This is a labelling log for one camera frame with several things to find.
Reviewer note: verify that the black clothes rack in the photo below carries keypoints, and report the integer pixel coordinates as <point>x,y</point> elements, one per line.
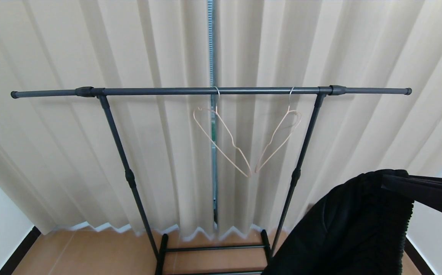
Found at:
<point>167,91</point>

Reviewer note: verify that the black shorts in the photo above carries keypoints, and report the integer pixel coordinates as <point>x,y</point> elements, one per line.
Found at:
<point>339,229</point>

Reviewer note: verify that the beige curtain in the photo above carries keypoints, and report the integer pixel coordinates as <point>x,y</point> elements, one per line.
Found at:
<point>91,133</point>

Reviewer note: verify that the pink clothes hanger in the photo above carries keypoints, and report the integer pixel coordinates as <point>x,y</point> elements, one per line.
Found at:
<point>289,107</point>
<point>216,107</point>

